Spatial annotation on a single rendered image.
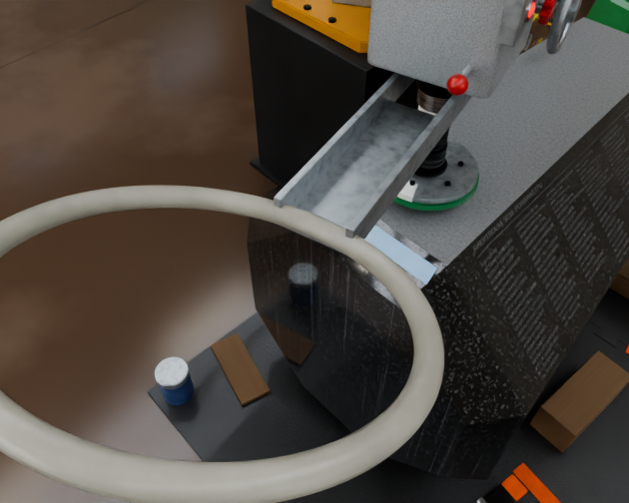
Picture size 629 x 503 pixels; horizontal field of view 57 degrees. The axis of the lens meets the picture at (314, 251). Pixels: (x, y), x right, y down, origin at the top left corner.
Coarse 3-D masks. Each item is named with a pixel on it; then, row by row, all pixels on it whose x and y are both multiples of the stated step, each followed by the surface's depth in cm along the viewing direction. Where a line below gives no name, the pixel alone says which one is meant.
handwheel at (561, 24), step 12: (540, 0) 98; (564, 0) 91; (576, 0) 95; (564, 12) 91; (576, 12) 97; (552, 24) 93; (564, 24) 99; (552, 36) 94; (564, 36) 102; (552, 48) 97
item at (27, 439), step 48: (96, 192) 71; (144, 192) 74; (192, 192) 77; (0, 240) 59; (336, 240) 75; (432, 336) 58; (432, 384) 52; (0, 432) 39; (48, 432) 39; (384, 432) 46; (96, 480) 38; (144, 480) 38; (192, 480) 39; (240, 480) 39; (288, 480) 40; (336, 480) 42
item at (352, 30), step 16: (288, 0) 199; (304, 0) 199; (320, 0) 199; (304, 16) 194; (320, 16) 192; (336, 16) 192; (352, 16) 192; (368, 16) 192; (320, 32) 193; (336, 32) 186; (352, 32) 185; (368, 32) 185; (352, 48) 185
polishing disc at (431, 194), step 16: (448, 144) 124; (448, 160) 120; (464, 160) 120; (416, 176) 117; (432, 176) 116; (448, 176) 117; (464, 176) 117; (416, 192) 114; (432, 192) 114; (448, 192) 114; (464, 192) 114; (416, 208) 114; (432, 208) 114; (448, 208) 114
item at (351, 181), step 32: (384, 96) 96; (352, 128) 89; (384, 128) 96; (416, 128) 96; (320, 160) 84; (352, 160) 90; (384, 160) 90; (416, 160) 87; (288, 192) 78; (320, 192) 85; (352, 192) 85; (384, 192) 79; (352, 224) 74
